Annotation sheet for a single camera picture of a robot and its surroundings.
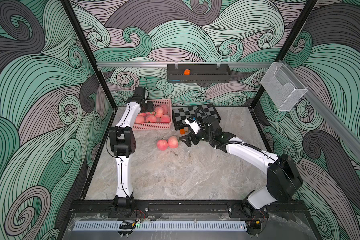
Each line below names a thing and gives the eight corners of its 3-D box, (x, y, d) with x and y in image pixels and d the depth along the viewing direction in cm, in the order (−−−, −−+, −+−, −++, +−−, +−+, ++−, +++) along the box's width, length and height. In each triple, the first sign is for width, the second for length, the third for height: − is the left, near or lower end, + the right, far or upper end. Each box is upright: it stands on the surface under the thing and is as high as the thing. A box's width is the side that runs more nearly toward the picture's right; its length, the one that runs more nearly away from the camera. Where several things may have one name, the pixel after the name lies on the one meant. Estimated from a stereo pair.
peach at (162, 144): (157, 151, 96) (156, 146, 92) (158, 144, 100) (157, 139, 95) (167, 151, 96) (167, 146, 92) (167, 144, 100) (167, 139, 95)
